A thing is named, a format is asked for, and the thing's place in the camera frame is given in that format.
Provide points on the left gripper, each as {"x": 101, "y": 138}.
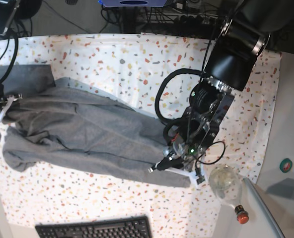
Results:
{"x": 189, "y": 136}

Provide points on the grey t-shirt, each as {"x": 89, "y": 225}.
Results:
{"x": 79, "y": 130}

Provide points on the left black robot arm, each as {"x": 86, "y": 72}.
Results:
{"x": 242, "y": 39}

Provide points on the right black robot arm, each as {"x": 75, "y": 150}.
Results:
{"x": 15, "y": 22}

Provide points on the clear glass bottle red cap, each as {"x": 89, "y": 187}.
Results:
{"x": 226, "y": 185}

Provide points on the green tape roll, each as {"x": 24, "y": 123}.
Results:
{"x": 286, "y": 165}

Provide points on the black keyboard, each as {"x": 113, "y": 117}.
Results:
{"x": 136, "y": 227}

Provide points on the blue box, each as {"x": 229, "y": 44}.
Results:
{"x": 133, "y": 3}

